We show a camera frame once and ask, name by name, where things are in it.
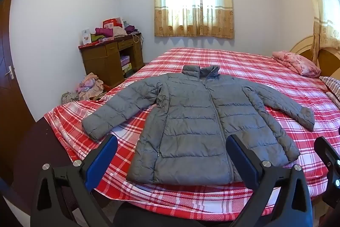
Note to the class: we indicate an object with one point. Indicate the brown wooden desk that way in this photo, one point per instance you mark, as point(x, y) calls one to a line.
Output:
point(98, 62)

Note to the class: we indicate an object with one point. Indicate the pink floral pillow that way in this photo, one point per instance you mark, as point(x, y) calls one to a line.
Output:
point(297, 63)

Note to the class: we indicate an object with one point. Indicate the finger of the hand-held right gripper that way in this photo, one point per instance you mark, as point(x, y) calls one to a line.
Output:
point(325, 148)

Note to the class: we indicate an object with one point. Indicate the pale pink clothes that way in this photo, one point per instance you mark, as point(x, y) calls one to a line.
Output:
point(119, 31)

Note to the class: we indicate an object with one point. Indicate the grey patterned cloth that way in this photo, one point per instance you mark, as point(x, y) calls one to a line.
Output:
point(69, 98)

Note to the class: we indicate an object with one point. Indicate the green cloth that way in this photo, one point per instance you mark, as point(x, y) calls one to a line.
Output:
point(96, 38)

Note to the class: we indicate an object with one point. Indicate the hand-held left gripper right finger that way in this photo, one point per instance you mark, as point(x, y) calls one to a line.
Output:
point(243, 163)

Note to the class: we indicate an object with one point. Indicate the yellow box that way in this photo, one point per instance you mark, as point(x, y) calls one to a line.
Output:
point(127, 68)

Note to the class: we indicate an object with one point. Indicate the purple clothes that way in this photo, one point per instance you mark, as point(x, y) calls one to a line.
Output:
point(130, 29)

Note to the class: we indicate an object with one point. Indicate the beige side curtain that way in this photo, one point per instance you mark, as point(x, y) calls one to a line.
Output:
point(322, 17)

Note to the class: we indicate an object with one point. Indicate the wooden headboard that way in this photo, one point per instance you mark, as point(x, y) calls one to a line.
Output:
point(302, 47)

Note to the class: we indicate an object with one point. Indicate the brown wooden door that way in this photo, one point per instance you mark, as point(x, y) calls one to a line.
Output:
point(10, 110)

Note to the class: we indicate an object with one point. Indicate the bed with red plaid sheet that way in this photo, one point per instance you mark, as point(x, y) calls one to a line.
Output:
point(239, 62)

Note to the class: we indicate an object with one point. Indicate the striped pillow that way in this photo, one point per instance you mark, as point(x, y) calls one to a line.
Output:
point(333, 84)

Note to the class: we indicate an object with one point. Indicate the white box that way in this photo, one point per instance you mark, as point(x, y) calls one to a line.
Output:
point(85, 36)

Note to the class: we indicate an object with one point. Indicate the grey puffer jacket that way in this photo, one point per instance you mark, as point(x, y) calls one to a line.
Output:
point(191, 123)

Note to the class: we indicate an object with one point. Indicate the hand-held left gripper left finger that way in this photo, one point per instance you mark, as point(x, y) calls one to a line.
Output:
point(102, 160)

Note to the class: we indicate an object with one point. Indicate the pile of pink clothes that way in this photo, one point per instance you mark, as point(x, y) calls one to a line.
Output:
point(90, 86)

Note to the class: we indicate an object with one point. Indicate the magenta clothes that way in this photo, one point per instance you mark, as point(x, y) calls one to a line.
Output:
point(104, 31)

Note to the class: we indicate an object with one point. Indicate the dark box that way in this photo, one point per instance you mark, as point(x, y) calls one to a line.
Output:
point(128, 74)

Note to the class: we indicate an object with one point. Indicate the red box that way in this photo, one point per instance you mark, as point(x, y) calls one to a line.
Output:
point(111, 22)

